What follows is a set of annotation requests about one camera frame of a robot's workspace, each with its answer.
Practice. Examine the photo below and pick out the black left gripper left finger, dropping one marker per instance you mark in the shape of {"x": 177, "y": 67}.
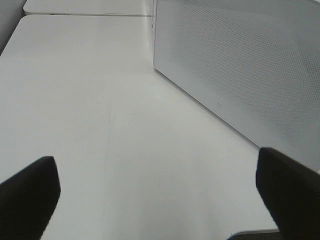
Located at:
{"x": 28, "y": 200}

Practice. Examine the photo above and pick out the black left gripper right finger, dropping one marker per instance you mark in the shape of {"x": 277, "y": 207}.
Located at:
{"x": 291, "y": 193}

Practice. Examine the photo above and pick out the white microwave door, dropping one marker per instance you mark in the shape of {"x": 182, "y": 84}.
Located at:
{"x": 254, "y": 63}

